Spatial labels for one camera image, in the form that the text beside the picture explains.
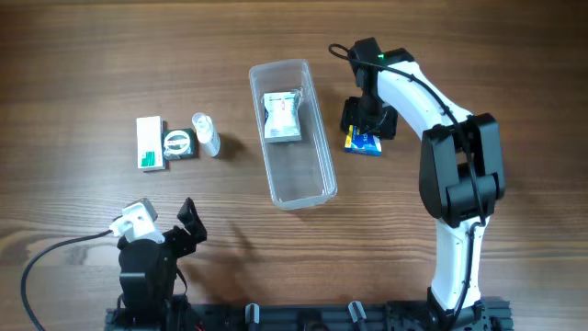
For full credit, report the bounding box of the white plaster box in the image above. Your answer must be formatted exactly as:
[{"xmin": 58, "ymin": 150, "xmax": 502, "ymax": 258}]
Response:
[{"xmin": 263, "ymin": 89, "xmax": 301, "ymax": 143}]

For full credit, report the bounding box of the blue cough drops box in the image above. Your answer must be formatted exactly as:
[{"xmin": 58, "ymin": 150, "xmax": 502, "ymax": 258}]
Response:
[{"xmin": 345, "ymin": 125, "xmax": 382, "ymax": 156}]

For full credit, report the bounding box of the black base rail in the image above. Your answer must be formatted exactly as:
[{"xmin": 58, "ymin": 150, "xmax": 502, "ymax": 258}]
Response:
[{"xmin": 104, "ymin": 298, "xmax": 514, "ymax": 331}]

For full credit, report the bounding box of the white spray bottle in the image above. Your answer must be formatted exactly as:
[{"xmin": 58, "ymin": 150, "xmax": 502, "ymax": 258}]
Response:
[{"xmin": 192, "ymin": 112, "xmax": 221, "ymax": 157}]

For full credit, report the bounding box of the clear plastic container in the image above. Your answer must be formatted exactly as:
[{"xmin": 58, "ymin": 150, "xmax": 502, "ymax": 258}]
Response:
[{"xmin": 249, "ymin": 59, "xmax": 337, "ymax": 210}]

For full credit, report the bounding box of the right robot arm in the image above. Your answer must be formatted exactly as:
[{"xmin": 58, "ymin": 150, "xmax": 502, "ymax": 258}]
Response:
[{"xmin": 328, "ymin": 38, "xmax": 506, "ymax": 330}]

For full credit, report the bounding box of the white and green box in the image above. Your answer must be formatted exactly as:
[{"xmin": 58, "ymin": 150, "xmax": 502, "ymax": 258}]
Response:
[{"xmin": 136, "ymin": 116, "xmax": 166, "ymax": 172}]

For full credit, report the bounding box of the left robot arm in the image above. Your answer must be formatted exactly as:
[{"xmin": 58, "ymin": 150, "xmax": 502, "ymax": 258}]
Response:
[{"xmin": 109, "ymin": 198, "xmax": 208, "ymax": 329}]

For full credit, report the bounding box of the dark green tape box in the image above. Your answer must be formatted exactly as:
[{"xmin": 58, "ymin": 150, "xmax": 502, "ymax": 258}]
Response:
[{"xmin": 163, "ymin": 128, "xmax": 197, "ymax": 161}]

